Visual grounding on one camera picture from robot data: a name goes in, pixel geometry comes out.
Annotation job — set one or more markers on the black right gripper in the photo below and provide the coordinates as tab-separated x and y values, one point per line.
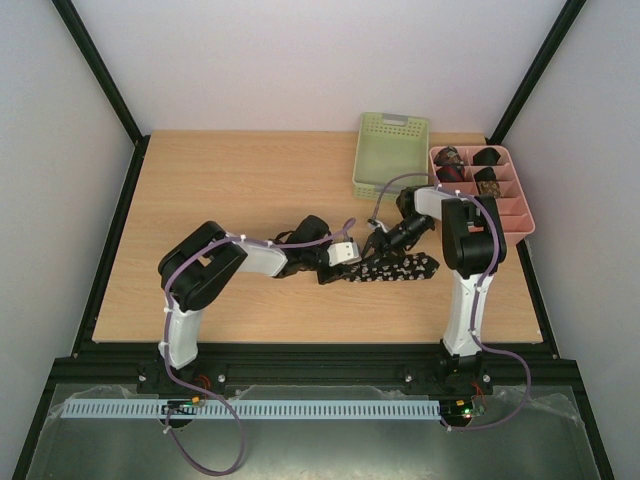
385	239

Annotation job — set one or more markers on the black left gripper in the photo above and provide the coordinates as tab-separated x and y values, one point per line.
337	273

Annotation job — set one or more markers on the black white patterned tie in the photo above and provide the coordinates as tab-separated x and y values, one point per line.
411	267

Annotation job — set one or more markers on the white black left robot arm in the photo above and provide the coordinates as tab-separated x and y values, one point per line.
194	273

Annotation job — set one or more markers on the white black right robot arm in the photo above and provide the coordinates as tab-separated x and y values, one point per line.
473	246

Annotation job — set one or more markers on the rolled red dark tie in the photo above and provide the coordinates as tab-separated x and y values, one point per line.
450	174

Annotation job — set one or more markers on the green plastic basket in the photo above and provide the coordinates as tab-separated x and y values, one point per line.
389	145

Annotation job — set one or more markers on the rolled dark patterned tie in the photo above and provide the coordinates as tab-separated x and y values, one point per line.
448	155

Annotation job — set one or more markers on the rolled brown patterned tie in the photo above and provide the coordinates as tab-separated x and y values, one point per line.
490	188

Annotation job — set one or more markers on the rolled black tie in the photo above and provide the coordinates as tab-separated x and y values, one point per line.
487	156
486	174

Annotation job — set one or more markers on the pink divided organizer tray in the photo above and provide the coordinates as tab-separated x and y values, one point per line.
516	217

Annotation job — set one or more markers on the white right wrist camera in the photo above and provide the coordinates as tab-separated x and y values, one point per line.
377	224

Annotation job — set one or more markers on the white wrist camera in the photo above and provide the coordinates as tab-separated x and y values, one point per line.
345	252
377	224

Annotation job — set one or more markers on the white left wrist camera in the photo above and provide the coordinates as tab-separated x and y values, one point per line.
345	252

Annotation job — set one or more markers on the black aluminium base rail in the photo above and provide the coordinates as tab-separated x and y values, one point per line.
227	368

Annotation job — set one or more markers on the light blue cable duct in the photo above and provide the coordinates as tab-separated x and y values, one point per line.
253	409

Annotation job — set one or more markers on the black right frame post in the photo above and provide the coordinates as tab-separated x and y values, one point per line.
552	42

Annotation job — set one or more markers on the black frame post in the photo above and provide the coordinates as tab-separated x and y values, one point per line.
83	40
552	42

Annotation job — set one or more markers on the black left frame post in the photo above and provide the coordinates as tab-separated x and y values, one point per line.
83	40

